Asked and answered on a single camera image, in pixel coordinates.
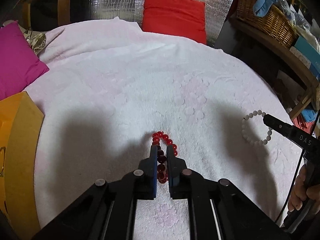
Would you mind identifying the white bead bracelet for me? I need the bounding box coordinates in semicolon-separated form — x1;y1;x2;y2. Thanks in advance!
241;109;273;146

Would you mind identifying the red bead bracelet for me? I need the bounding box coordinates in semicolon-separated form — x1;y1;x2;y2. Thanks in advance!
151;130;179;184

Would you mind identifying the thin metal bangle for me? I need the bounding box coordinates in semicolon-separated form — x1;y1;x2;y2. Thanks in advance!
0;146;6;177

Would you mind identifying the person's right hand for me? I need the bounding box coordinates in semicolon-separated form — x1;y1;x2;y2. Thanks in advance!
287;165;320;215

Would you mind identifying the wooden shelf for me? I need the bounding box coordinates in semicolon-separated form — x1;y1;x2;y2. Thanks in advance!
230;18;319;120

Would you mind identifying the teal box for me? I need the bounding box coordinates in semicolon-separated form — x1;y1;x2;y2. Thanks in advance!
290;36;319;81

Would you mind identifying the wicker basket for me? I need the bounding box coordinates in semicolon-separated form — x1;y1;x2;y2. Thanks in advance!
236;0;298;48

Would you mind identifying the pale pink blanket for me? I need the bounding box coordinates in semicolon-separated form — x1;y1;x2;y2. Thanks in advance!
26;18;301;239

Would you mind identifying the orange cardboard tray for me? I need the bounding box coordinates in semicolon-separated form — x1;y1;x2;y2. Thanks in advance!
1;92;44;239

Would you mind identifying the blue cloth in basket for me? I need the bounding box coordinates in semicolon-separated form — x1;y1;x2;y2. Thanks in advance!
253;0;278;17

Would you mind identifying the magenta cushion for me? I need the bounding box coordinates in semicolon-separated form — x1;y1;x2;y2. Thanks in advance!
0;22;49;100

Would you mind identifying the small red cushion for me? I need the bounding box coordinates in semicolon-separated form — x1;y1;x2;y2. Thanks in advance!
142;0;207;45

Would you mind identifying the patterned fabric piece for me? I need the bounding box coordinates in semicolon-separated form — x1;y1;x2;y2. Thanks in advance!
23;30;46;55

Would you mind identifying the wooden cabinet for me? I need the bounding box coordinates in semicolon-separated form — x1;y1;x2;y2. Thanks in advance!
15;0;87;30

